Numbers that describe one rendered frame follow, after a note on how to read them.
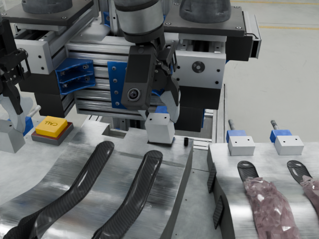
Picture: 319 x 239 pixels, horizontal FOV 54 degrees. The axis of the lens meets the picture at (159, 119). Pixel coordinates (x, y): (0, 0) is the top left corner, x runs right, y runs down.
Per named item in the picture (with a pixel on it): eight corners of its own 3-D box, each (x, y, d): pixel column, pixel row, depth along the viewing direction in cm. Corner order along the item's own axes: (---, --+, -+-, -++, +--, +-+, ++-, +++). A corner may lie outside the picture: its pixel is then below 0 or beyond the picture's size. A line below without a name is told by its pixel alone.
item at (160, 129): (164, 104, 77) (161, 86, 73) (184, 105, 75) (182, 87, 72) (149, 142, 68) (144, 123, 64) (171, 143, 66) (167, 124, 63)
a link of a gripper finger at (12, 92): (29, 110, 59) (7, 68, 55) (24, 115, 58) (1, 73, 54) (10, 111, 61) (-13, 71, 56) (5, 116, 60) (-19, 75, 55)
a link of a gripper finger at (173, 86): (186, 100, 61) (169, 64, 57) (184, 105, 60) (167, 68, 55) (164, 104, 64) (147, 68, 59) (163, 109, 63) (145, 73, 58)
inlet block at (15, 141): (32, 114, 74) (26, 95, 71) (50, 118, 73) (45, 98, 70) (-6, 149, 64) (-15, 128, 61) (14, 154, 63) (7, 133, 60)
